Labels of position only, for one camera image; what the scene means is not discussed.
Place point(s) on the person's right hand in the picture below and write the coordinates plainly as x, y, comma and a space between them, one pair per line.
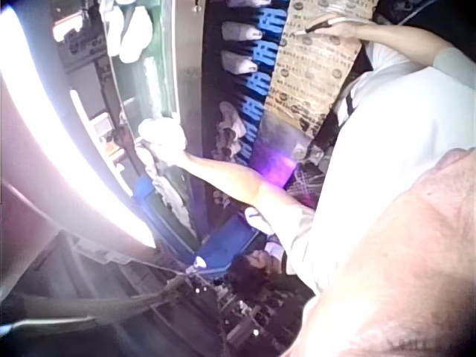
344, 28

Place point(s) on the person's right fingers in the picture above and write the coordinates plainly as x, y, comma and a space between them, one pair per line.
327, 26

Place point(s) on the grey wall appliance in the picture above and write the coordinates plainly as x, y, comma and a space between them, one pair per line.
80, 41

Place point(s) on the brown printed paper sheet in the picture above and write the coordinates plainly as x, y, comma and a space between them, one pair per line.
316, 70

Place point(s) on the blue rack with white items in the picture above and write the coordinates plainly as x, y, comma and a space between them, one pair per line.
253, 74

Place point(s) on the blue flat box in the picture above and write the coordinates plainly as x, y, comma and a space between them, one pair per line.
228, 243

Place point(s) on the white cleaning cloth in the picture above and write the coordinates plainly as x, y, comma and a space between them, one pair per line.
161, 134

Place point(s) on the small blue block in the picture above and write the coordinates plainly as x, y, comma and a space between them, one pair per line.
144, 189

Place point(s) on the black pen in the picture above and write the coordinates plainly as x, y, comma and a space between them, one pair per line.
317, 26

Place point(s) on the green framed panel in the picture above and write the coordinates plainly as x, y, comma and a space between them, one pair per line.
156, 67

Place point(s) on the hanging white cloths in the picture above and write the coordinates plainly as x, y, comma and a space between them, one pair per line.
128, 29

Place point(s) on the heap of dark clutter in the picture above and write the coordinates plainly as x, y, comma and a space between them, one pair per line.
245, 297

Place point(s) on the person's left hand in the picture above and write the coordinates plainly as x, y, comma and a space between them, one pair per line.
172, 153

